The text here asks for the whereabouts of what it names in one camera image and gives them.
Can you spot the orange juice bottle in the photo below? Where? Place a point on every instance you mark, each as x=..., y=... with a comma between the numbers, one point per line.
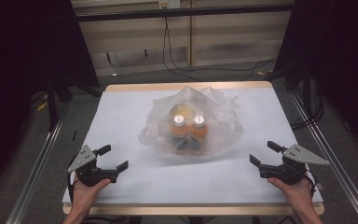
x=199, y=130
x=180, y=130

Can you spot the small grey table clip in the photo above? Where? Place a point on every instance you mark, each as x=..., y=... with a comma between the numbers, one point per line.
x=320, y=186

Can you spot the white table mat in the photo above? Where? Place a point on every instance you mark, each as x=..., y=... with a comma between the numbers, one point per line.
x=124, y=118

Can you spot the person's left hand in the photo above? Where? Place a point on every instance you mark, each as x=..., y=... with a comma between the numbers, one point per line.
x=85, y=194

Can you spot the wooden table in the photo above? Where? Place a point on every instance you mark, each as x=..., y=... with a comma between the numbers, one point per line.
x=186, y=86

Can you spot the white wall power outlet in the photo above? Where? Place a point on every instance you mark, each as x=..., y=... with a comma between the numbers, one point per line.
x=169, y=3

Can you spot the black horizontal bar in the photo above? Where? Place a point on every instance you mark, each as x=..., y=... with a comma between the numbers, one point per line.
x=180, y=12

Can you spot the aluminium floor rail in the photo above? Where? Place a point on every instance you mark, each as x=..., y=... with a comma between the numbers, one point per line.
x=335, y=168
x=34, y=177

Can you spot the black metal stand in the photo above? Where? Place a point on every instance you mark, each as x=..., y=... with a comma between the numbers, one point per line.
x=52, y=105

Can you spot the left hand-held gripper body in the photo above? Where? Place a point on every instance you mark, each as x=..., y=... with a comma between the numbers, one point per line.
x=88, y=174

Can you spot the person's right hand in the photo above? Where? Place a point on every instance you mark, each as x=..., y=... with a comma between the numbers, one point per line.
x=296, y=194

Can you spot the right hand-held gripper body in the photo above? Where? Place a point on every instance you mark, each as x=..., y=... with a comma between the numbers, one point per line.
x=287, y=172

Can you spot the translucent plastic bag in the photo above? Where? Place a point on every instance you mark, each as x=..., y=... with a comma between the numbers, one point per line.
x=220, y=118

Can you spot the black curtain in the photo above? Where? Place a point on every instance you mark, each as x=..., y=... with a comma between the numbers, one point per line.
x=341, y=46
x=18, y=62

